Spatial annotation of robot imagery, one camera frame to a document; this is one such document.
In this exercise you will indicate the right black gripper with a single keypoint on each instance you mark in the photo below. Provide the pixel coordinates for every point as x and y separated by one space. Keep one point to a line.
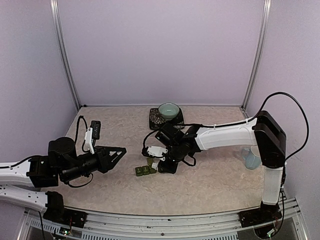
169 169

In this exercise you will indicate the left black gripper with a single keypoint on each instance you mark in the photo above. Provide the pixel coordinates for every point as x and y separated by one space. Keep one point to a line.
104 160

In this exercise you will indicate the green three-compartment pill box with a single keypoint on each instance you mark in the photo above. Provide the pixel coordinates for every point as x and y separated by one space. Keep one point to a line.
146 169

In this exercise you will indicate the white pill bottle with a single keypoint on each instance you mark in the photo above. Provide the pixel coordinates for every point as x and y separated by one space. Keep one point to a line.
155 165

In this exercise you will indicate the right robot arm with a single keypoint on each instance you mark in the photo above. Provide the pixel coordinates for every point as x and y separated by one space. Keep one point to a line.
261 132

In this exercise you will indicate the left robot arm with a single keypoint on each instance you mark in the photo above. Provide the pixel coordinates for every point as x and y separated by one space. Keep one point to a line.
20 181

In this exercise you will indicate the black floral square plate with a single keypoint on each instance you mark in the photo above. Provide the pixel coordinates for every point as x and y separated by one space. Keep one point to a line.
156 119

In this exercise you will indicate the celadon green bowl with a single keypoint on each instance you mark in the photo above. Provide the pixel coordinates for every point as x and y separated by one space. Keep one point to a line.
168 110

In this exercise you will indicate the light blue mug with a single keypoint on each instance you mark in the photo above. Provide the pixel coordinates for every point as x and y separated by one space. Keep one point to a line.
251 157

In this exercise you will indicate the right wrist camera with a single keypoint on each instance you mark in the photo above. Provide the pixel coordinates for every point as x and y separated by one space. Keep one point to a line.
154 152

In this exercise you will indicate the front aluminium rail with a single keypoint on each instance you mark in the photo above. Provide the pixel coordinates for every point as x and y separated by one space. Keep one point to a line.
230 225

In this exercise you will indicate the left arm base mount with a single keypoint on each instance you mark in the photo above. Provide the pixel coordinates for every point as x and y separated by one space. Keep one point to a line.
58 213

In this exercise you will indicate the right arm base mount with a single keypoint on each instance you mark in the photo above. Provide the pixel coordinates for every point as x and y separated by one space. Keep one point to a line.
263 214

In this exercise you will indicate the left aluminium frame post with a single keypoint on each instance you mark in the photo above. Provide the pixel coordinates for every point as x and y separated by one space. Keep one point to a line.
54 5

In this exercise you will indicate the aluminium frame post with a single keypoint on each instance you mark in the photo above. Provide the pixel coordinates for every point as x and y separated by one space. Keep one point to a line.
267 5
54 5

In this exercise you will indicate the right aluminium frame post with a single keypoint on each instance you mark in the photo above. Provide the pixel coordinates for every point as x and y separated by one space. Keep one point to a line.
267 5

